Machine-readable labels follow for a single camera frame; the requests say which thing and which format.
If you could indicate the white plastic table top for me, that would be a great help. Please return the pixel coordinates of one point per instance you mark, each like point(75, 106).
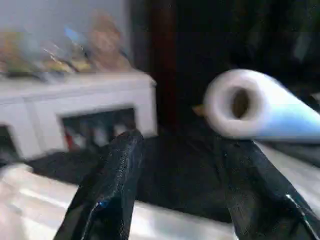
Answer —
point(30, 210)

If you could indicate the black work mat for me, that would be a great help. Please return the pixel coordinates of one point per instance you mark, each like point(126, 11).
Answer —
point(180, 170)

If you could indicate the white glass-door cabinet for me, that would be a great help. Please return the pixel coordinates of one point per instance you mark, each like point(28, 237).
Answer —
point(75, 100)

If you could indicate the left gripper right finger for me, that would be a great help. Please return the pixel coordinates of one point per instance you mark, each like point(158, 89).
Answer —
point(260, 195)

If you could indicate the beige plush toy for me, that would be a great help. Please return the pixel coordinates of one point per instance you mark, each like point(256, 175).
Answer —
point(107, 42)

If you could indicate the white plastic table leg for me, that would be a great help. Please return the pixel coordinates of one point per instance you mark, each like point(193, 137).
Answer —
point(270, 107)

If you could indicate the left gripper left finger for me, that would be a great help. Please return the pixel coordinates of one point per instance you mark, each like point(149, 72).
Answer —
point(107, 190)

